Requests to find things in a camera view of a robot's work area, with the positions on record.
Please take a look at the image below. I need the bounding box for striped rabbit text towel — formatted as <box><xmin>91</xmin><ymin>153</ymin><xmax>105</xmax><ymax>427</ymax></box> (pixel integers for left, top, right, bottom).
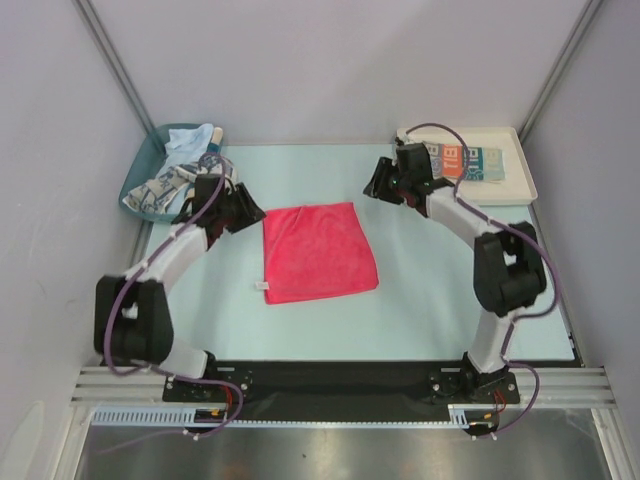
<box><xmin>424</xmin><ymin>142</ymin><xmax>506</xmax><ymax>182</ymax></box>

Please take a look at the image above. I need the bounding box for white blue patterned towel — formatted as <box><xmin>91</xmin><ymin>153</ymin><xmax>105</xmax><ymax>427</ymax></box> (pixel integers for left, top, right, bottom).
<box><xmin>121</xmin><ymin>153</ymin><xmax>238</xmax><ymax>217</ymax></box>

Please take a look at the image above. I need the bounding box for pink red towel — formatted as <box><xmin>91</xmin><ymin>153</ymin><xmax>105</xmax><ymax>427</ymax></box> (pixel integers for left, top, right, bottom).
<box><xmin>263</xmin><ymin>202</ymin><xmax>379</xmax><ymax>305</ymax></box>

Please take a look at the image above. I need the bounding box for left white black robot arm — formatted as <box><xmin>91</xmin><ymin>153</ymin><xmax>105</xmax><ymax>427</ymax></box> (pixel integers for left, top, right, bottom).
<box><xmin>94</xmin><ymin>174</ymin><xmax>266</xmax><ymax>400</ymax></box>

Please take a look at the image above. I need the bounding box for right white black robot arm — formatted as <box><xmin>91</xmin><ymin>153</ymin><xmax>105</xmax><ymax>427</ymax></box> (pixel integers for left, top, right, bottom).
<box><xmin>363</xmin><ymin>144</ymin><xmax>547</xmax><ymax>402</ymax></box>

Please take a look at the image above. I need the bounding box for light blue towel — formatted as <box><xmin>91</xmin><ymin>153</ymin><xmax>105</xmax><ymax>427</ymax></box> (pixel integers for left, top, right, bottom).
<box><xmin>165</xmin><ymin>123</ymin><xmax>218</xmax><ymax>164</ymax></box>

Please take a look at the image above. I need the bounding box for teal plastic basket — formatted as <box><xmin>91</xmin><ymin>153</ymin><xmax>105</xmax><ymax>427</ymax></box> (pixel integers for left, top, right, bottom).
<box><xmin>119</xmin><ymin>123</ymin><xmax>202</xmax><ymax>223</ymax></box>

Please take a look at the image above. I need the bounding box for cream plastic tray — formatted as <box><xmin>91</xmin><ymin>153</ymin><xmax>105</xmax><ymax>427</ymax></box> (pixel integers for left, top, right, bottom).
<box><xmin>397</xmin><ymin>127</ymin><xmax>538</xmax><ymax>206</ymax></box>

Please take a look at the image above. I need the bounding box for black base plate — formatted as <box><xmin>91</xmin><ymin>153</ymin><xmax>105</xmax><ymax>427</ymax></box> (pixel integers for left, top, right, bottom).
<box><xmin>164</xmin><ymin>357</ymin><xmax>521</xmax><ymax>424</ymax></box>

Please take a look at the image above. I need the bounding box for white slotted cable duct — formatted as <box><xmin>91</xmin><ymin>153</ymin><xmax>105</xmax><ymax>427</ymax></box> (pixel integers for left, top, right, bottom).
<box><xmin>90</xmin><ymin>405</ymin><xmax>493</xmax><ymax>429</ymax></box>

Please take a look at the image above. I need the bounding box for aluminium frame rail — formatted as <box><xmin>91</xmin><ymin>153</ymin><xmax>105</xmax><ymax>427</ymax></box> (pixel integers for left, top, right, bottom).
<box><xmin>71</xmin><ymin>367</ymin><xmax>616</xmax><ymax>409</ymax></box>

